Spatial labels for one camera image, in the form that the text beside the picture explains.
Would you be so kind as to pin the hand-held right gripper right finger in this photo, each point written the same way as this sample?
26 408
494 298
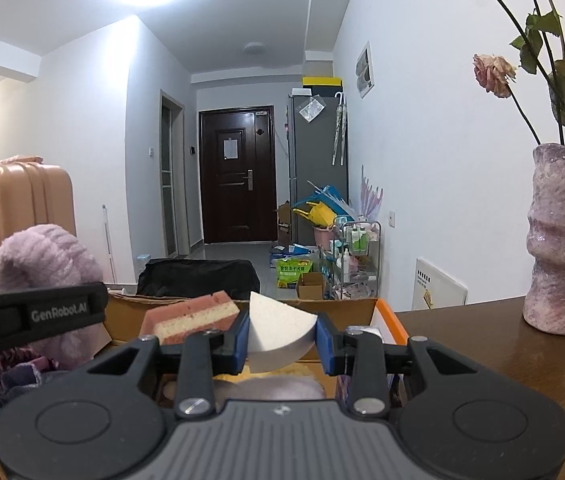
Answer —
326 350

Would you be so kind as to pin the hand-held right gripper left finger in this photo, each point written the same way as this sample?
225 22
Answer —
241 355

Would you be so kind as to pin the yellow and white hamster plush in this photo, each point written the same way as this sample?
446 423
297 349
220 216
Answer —
292 372

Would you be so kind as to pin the white wedge sponge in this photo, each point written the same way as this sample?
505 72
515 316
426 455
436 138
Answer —
277 330

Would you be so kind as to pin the purple cloth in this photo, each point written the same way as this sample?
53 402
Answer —
12 365

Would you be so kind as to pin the purple fuzzy plush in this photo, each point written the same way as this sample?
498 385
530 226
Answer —
47 260

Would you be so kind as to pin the pink and yellow layered sponge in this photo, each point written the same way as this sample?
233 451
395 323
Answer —
187 312

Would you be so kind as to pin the blue-grey towel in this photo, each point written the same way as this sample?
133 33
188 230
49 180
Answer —
27 382

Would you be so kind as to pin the cardboard box with orange edge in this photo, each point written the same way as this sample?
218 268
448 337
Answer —
122 320

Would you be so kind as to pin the small cardboard box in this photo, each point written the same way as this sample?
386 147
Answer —
310 285

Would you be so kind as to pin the green pet food bag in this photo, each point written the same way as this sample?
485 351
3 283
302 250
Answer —
293 271

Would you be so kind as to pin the black duffel bag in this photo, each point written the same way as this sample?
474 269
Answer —
197 277

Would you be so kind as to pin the metal rolling cart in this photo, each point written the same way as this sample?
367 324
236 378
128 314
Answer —
357 260

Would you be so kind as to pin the pink bucket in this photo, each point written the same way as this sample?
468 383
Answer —
323 237

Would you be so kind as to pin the pink ribbed suitcase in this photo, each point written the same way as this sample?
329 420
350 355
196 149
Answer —
22 200

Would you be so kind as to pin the white pole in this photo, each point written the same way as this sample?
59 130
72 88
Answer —
108 245

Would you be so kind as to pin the white board with yellow label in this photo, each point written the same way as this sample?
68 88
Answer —
440 282

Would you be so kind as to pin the open brown cardboard box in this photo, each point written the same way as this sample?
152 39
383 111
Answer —
284 222

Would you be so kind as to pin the pink cloth bundle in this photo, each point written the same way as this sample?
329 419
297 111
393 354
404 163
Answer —
15 161

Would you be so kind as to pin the dark brown entrance door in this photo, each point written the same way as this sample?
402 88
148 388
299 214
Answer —
235 200

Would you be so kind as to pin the purple wing decoration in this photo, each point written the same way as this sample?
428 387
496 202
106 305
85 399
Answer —
371 195

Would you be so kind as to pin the interior glass door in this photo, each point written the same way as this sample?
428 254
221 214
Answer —
170 180

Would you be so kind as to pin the grey refrigerator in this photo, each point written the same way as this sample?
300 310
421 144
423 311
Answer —
312 160

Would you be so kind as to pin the clear plastic bag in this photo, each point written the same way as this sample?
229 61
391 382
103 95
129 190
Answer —
311 109

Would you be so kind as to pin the pink textured vase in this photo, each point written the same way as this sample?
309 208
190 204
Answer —
562 240

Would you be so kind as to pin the yellow and black box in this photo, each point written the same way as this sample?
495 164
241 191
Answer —
322 81

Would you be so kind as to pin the bunch of dried roses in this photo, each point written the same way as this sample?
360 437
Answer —
495 72

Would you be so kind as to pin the white wall electrical panel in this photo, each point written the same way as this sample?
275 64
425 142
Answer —
365 70

